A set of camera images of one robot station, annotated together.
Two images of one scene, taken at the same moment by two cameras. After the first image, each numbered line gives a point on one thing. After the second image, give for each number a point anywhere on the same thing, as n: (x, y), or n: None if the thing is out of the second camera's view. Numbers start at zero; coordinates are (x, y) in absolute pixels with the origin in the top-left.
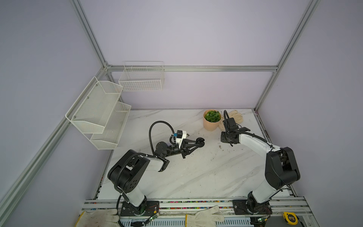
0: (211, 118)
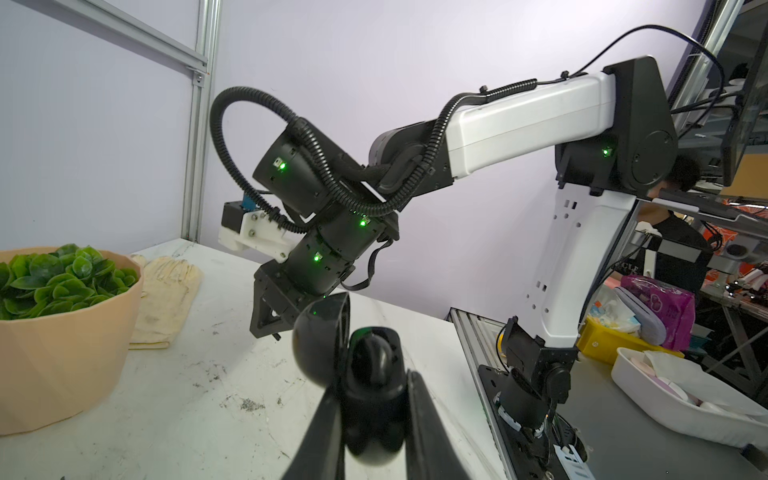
0: (70, 329)
